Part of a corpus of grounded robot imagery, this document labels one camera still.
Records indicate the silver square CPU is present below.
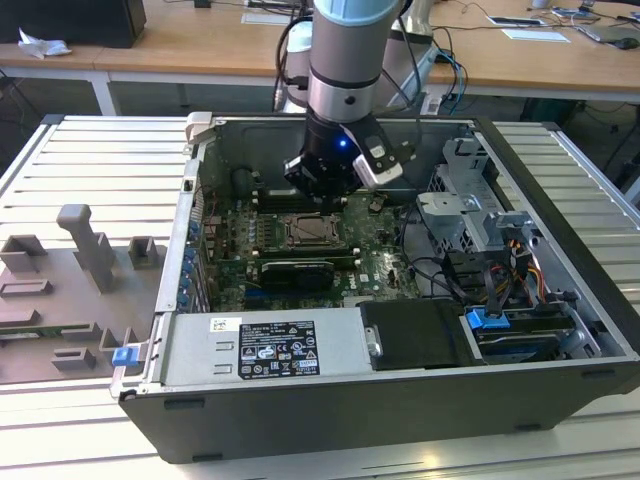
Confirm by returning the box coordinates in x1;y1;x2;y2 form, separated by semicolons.
291;216;337;242

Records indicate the metal socket cover frame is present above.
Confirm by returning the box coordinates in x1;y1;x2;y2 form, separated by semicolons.
283;212;347;249

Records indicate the black CPU socket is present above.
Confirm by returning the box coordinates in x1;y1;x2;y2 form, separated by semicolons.
272;210;351;254

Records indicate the black graphics card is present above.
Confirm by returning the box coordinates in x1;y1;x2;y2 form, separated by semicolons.
259;258;335;292

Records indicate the green motherboard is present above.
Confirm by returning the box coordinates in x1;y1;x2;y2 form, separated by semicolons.
199;192;426;311

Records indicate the pale blue teach pendant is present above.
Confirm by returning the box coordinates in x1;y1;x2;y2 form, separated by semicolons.
387;47;439;109

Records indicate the silver metal drive cage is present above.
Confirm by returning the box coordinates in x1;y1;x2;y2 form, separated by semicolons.
414;137;546;256

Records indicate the grey power supply unit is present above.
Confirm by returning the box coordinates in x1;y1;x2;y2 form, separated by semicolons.
162;307;374;386

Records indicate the hard disk in blue carrier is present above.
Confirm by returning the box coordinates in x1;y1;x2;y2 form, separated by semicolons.
462;305;576;365

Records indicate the black open PC case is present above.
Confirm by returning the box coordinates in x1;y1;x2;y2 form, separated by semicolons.
108;110;640;464

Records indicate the white paper sheet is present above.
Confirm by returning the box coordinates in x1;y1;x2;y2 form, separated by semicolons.
501;27;571;44

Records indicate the black box on desk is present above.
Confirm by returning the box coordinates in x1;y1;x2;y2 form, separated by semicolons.
0;0;147;49

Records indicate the grey parts rack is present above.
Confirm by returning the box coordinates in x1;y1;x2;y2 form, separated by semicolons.
0;202;169;386

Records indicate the crumpled white paper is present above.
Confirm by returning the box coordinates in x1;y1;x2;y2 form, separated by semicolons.
17;27;72;61

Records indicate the grey laptop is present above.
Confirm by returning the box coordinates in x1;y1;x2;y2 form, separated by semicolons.
574;22;640;46

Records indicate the green RAM stick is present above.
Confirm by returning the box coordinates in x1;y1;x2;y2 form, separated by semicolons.
0;324;94;337

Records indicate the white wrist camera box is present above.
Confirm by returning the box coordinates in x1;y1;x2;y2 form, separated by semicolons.
351;130;417;190

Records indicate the grey case latch handle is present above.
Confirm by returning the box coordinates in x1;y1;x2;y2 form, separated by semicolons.
184;111;217;147

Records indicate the grey desk cable hatch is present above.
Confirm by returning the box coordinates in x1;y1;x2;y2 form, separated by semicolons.
241;12;301;26

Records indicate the blue cable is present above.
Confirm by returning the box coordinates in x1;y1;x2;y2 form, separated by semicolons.
439;47;469;104

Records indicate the black flat data cable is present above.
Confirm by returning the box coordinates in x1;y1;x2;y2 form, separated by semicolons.
477;259;507;319

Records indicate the yellow red wire bundle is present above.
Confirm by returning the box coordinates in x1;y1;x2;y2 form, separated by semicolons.
504;238;547;301

